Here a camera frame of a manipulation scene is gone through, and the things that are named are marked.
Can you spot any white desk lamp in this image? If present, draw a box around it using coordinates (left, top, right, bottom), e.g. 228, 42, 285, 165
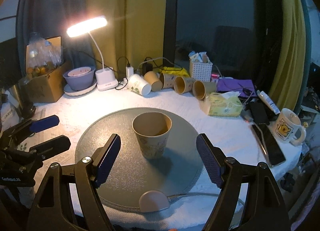
66, 15, 119, 91

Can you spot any black smartphone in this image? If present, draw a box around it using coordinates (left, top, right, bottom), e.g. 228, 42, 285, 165
251, 123, 286, 168

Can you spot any purple cloth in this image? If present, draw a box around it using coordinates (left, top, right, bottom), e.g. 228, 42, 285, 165
217, 78, 257, 98

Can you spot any white plate under bowl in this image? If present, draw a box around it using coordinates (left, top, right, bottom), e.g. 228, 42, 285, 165
63, 78, 98, 97

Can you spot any black charger plug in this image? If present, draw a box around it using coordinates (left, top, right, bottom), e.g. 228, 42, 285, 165
142, 63, 153, 76

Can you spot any white bear mug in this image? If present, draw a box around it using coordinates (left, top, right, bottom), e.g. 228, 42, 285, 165
271, 108, 306, 146

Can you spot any floral printed paper cup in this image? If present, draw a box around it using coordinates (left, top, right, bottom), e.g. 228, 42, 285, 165
132, 112, 172, 159

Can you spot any white tube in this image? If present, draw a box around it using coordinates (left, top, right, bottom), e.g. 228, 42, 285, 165
257, 91, 280, 115

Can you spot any yellow tissue pack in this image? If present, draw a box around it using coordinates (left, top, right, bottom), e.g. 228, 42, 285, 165
203, 91, 242, 117

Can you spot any plain brown paper cup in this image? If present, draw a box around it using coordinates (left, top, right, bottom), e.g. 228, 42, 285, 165
144, 71, 163, 92

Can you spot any clear plastic bag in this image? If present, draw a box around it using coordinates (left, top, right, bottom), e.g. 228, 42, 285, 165
25, 32, 63, 70

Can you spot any white plastic basket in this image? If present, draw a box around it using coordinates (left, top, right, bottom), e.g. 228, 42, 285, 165
189, 60, 213, 82

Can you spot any purple bowl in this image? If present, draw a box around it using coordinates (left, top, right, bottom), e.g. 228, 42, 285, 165
63, 66, 95, 91

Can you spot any cardboard box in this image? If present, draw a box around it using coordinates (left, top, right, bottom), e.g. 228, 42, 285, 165
25, 47, 72, 103

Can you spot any yellow plastic bag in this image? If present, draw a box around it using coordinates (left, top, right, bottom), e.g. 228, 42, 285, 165
159, 66, 190, 78

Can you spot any pink small box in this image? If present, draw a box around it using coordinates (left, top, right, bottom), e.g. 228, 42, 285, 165
211, 73, 220, 84

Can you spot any cartoon paper cup lying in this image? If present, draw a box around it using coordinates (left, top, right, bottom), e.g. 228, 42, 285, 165
159, 72, 176, 89

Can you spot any white charger plug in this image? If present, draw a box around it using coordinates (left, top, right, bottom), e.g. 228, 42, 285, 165
126, 64, 134, 79

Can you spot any yellow curtain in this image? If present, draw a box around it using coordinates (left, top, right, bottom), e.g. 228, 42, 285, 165
269, 0, 306, 110

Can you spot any white printed paper cup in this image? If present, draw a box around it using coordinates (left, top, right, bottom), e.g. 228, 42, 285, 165
128, 74, 151, 96

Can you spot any brown paper cup rightmost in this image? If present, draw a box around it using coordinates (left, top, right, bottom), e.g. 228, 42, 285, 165
193, 80, 217, 100

